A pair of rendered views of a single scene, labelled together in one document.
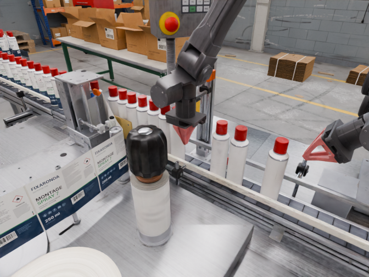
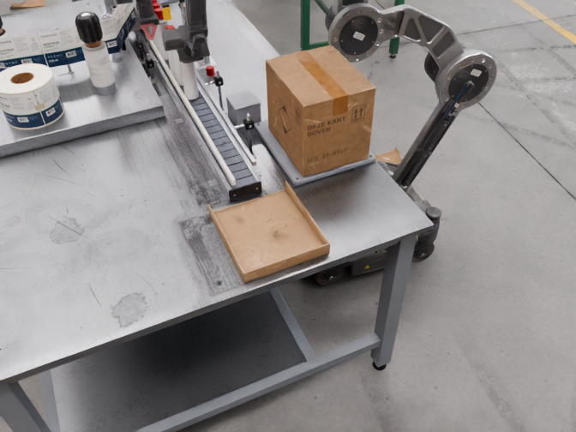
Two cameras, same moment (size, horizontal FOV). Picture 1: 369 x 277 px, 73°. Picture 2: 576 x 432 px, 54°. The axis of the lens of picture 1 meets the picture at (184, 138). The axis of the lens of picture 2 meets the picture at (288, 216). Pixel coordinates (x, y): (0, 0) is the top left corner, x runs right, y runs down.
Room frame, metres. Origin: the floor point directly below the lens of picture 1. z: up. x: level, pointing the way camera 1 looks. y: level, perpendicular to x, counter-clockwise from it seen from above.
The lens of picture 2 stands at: (-0.87, -1.47, 2.02)
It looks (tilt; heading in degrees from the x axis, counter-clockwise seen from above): 44 degrees down; 30
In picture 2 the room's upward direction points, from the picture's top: 1 degrees counter-clockwise
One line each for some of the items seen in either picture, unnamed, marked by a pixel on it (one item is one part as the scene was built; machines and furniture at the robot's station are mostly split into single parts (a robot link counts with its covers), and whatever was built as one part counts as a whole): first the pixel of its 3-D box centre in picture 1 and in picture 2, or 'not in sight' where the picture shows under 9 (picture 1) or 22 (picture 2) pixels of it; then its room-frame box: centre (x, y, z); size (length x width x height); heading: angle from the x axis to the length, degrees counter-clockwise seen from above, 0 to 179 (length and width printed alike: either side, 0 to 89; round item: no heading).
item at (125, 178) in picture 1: (119, 155); (111, 38); (0.61, 0.20, 0.97); 0.05 x 0.05 x 0.19
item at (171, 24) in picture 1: (171, 24); not in sight; (0.74, 0.04, 1.33); 0.04 x 0.03 x 0.04; 109
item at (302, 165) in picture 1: (297, 184); (213, 93); (0.55, -0.34, 0.91); 0.07 x 0.03 x 0.16; 144
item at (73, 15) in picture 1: (81, 22); not in sight; (3.73, 1.42, 0.97); 0.45 x 0.40 x 0.37; 139
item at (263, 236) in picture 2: not in sight; (267, 228); (0.10, -0.83, 0.85); 0.30 x 0.26 x 0.04; 54
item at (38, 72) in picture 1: (43, 83); not in sight; (1.24, 0.73, 0.98); 0.05 x 0.05 x 0.20
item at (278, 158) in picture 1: (274, 171); (188, 72); (0.53, -0.25, 0.98); 0.05 x 0.05 x 0.20
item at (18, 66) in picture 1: (24, 75); not in sight; (1.36, 0.90, 0.98); 0.05 x 0.05 x 0.20
